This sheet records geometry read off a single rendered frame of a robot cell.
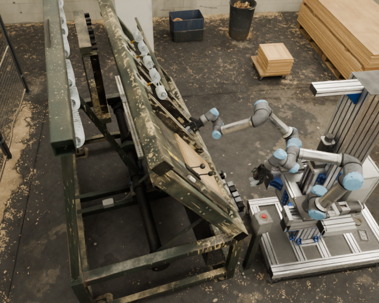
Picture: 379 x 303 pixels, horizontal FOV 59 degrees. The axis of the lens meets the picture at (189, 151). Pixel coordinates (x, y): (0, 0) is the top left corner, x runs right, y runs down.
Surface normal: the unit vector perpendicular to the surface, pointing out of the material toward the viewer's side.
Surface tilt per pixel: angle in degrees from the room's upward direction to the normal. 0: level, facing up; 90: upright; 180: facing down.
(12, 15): 90
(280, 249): 0
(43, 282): 0
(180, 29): 91
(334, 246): 0
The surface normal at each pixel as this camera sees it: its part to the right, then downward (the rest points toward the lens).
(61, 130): 0.03, -0.69
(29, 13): 0.16, 0.72
